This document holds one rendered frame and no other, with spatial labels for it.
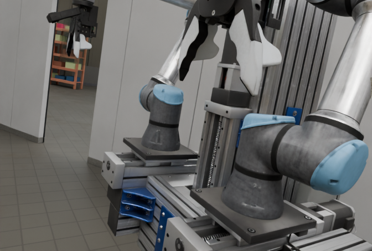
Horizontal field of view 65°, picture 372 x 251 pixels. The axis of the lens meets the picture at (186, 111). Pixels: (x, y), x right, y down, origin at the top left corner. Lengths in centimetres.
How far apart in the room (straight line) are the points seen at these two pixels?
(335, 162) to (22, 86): 463
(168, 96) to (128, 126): 245
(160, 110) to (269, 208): 54
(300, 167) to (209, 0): 38
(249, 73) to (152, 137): 80
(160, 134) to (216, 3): 76
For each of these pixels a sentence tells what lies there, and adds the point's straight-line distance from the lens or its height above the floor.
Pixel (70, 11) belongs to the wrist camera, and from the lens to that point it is 114.
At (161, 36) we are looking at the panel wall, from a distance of 327.
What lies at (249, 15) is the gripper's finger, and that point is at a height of 140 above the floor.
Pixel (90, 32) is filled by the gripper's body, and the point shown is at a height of 141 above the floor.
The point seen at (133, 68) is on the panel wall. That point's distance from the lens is 344.
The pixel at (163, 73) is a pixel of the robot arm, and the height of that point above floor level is 131.
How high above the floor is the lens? 133
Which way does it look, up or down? 7 degrees down
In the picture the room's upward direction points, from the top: 10 degrees clockwise
